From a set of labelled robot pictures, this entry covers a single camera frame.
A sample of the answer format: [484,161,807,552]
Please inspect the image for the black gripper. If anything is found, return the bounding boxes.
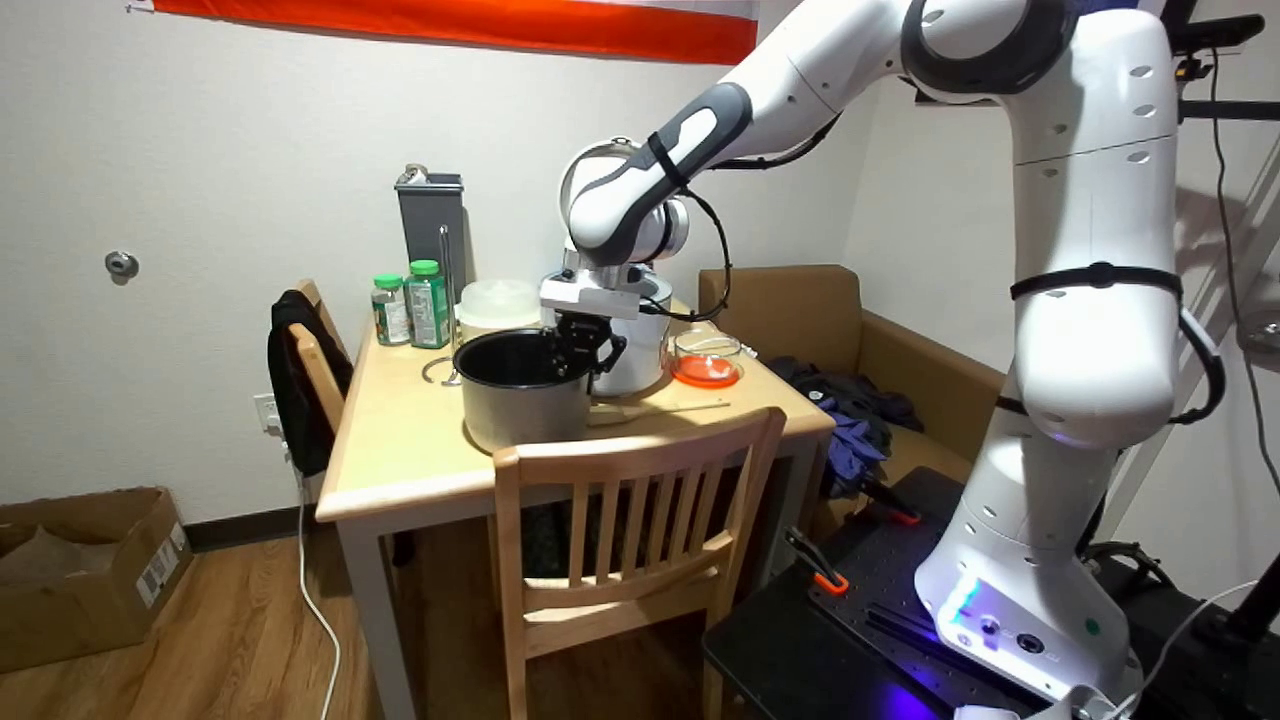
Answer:
[549,307,634,392]

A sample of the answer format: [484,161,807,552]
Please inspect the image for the metal cooking pot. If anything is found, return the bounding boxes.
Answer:
[453,329,603,453]

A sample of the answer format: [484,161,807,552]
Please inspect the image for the white rice cooker with lid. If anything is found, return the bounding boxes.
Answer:
[556,135,682,401]

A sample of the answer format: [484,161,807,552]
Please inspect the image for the clear plastic container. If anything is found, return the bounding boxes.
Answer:
[453,277,549,335]

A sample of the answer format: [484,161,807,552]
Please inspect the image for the large green-capped bottle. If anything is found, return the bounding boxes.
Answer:
[404,257,458,353]

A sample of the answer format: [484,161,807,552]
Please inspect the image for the light wooden table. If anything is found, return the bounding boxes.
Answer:
[314,295,837,720]

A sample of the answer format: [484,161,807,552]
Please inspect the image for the small green-capped bottle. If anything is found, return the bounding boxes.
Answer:
[368,270,414,353]

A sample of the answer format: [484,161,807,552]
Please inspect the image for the tan sofa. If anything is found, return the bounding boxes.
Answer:
[697,260,1008,494]

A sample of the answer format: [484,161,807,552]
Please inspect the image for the wooden slat-back chair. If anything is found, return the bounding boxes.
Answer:
[488,406,791,720]

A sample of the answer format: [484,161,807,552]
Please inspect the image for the purple clothes pile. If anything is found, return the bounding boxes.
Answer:
[766,353,923,494]

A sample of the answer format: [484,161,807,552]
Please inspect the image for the wooden chair with jacket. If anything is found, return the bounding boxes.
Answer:
[283,281,357,435]

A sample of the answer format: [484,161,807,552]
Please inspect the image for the black jacket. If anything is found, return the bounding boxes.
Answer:
[265,288,357,480]

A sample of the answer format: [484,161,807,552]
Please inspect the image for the black robot mounting board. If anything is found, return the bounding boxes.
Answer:
[699,463,1280,720]

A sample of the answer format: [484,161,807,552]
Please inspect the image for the brown cardboard box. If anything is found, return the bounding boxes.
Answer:
[0,486,198,678]

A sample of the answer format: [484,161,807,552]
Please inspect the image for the orange-handled clamp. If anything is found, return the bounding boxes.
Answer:
[785,525,855,600]
[866,480,930,531]

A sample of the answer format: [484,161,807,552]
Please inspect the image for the orange wall banner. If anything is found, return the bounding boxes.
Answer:
[151,0,759,68]

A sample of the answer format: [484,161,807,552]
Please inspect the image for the white floor cable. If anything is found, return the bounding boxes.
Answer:
[293,498,348,720]

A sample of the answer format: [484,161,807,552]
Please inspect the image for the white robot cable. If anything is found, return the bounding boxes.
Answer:
[1112,578,1280,720]

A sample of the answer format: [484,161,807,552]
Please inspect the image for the black camera stand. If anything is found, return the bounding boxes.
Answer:
[1162,9,1280,128]

